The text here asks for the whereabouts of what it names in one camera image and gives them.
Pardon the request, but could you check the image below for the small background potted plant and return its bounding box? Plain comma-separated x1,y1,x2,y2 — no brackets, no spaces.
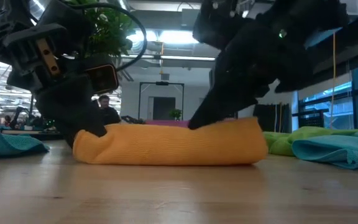
168,108,183,121

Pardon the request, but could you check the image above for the pink translucent plastic basket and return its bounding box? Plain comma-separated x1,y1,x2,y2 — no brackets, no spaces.
144,119,190,129

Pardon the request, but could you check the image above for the artificial green potted plant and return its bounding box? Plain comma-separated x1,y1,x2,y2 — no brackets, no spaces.
63,0,135,68

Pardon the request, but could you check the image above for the green microfiber towel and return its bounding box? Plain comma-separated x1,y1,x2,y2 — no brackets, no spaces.
262,125,358,157

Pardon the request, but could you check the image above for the black curtain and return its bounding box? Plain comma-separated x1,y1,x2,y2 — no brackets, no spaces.
253,103,291,133

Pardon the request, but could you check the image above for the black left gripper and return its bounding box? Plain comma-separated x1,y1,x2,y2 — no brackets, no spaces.
0,0,94,148

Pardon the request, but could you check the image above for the black plastic crate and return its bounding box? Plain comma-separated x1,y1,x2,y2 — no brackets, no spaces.
292,108,329,130

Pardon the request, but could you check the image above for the orange microfiber towel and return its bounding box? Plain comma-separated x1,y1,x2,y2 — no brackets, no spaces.
72,117,269,166

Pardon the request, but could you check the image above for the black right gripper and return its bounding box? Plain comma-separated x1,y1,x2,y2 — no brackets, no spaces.
187,0,318,130

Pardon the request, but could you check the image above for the teal microfiber towel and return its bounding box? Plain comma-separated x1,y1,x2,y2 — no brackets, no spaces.
291,129,358,170
0,120,50,162

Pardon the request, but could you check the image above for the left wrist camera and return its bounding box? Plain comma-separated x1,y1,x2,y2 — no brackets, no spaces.
85,63,120,95

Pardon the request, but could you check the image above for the black aluminium table frame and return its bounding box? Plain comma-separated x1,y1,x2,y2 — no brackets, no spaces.
1,129,64,141

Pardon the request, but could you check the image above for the person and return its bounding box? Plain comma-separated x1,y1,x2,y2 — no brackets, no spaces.
98,95,122,126

